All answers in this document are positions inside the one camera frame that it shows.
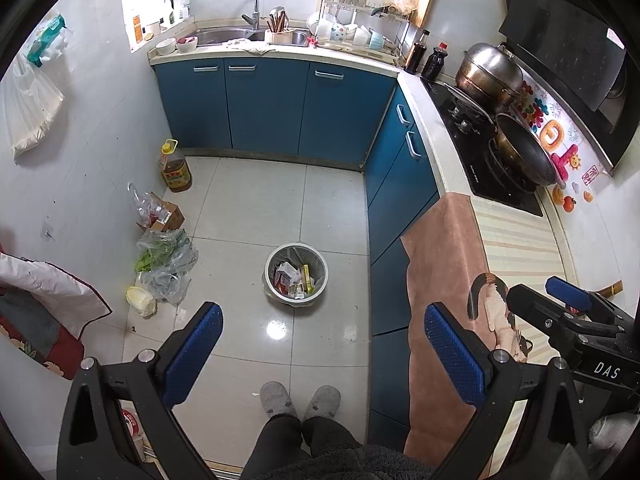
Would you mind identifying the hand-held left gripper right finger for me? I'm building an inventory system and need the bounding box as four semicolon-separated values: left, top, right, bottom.
424;302;588;480

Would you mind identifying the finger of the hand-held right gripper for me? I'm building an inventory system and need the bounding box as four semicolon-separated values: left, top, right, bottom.
506;284;623;356
545;275;626;325

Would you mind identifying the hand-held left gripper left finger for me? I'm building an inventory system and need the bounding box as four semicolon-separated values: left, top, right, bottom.
56;301;224;480

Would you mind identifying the white round trash bin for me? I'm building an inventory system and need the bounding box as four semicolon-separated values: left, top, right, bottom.
264;243;329;308

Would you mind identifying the person's right hand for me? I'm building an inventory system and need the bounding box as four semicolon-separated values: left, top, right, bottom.
589;414;640;461

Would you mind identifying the striped counter mat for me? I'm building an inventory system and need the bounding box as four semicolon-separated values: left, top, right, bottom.
472;197;576;461

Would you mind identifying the napa cabbage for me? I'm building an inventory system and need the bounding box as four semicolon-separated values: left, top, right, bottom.
125;285;158;318

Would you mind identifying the pink-brown towel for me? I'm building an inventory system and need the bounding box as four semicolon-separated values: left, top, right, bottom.
400;192;501;456

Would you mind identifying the bag of green vegetables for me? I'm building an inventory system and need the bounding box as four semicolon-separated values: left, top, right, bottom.
136;228;199;306

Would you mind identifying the grey slipper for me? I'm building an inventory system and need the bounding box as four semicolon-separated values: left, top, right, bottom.
303;385;342;421
260;381;299;418

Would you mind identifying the white red plastic bag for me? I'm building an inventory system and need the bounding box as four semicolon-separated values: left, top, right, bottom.
121;407;147;457

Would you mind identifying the person's left leg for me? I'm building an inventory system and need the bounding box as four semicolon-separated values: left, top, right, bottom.
240;412;313;480

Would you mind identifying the person's leg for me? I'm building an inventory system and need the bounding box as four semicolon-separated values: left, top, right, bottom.
300;416;363;461
240;412;313;480

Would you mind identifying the small cardboard box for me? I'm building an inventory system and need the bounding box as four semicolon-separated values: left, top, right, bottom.
145;200;186;232

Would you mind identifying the clear bin liner bag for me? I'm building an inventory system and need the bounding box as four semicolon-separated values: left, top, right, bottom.
267;246;326;303

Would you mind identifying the dark wok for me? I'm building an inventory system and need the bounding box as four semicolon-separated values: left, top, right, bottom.
492;112;558;187

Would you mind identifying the clear crumpled plastic bag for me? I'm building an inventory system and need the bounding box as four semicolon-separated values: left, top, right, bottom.
127;182;168;228

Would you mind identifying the person's right leg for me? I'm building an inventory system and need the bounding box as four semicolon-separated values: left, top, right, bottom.
300;416;363;461

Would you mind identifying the grey fuzzy robe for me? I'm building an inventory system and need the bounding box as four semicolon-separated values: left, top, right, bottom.
270;441;436;480

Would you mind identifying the red white quilted cloth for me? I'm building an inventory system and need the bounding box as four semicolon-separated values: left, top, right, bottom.
0;252;114;382

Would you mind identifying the black gas stove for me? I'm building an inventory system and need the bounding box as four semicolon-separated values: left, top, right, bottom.
422;77;545;217

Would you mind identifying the blue stove base cabinet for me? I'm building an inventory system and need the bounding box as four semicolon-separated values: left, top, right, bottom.
364;85;442;452

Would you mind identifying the cooking oil bottle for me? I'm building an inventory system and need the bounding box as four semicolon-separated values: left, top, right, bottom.
158;138;193;193

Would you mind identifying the glass pot lid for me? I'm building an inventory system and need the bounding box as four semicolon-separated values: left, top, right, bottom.
442;82;496;122

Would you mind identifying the steel steamer pot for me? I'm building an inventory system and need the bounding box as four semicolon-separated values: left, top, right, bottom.
455;42;524;112

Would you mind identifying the blue sink base cabinet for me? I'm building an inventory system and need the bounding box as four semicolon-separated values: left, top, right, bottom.
154;56;399;167

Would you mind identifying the dark bottle red cap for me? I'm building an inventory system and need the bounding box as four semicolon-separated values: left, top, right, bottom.
421;43;449;81

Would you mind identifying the black range hood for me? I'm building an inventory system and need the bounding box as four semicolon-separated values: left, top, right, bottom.
492;0;640;170

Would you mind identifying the tall soy sauce bottle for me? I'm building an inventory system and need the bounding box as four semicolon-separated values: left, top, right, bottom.
404;29;431;75

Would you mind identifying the hanging white plastic bag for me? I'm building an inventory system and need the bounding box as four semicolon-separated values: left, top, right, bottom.
0;55;66;162

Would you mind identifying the white dish cloth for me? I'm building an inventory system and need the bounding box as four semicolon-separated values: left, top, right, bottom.
223;39;276;56

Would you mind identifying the stainless steel sink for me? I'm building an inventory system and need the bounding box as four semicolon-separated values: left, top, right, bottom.
187;27;311;48

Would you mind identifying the metal dish rack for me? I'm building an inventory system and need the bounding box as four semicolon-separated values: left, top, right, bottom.
320;0;412;57

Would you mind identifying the green wet wipes packet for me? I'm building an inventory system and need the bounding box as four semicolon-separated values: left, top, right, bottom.
26;14;74;68

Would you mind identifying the large white bowl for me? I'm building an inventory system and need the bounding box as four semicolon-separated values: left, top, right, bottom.
306;11;337;41

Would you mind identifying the colourful wall sticker sheet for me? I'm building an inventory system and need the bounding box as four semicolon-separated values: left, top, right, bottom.
515;77;617;213

